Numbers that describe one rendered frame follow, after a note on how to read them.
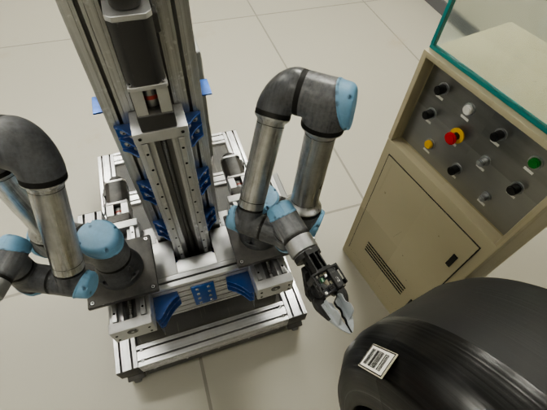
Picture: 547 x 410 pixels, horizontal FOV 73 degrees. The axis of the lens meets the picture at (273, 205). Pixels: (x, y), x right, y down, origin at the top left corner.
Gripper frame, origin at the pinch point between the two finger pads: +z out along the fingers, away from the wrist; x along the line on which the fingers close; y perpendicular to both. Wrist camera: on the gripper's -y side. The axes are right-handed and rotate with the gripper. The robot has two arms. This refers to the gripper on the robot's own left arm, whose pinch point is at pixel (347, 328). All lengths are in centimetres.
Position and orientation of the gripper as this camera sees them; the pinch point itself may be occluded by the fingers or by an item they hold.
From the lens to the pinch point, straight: 93.5
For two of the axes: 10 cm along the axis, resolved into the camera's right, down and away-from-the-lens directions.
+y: 1.0, -4.8, -8.7
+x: 8.8, -3.7, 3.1
